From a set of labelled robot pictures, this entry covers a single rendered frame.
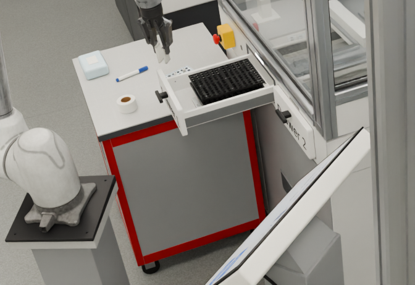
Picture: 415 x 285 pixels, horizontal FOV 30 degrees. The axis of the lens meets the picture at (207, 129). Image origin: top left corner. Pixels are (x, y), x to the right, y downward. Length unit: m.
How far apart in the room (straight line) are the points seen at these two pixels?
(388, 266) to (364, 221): 1.62
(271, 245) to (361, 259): 1.05
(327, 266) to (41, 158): 0.92
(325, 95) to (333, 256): 0.51
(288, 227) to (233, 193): 1.49
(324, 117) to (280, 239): 0.67
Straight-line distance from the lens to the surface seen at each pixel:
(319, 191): 1.69
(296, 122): 2.40
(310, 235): 1.79
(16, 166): 2.36
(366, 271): 2.65
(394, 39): 0.70
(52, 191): 2.35
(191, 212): 3.09
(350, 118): 2.23
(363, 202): 2.44
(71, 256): 2.49
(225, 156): 2.98
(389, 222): 0.83
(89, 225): 2.38
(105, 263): 2.57
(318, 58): 2.09
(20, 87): 4.82
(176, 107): 2.51
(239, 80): 2.64
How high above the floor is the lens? 2.28
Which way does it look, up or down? 35 degrees down
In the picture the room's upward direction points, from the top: 11 degrees counter-clockwise
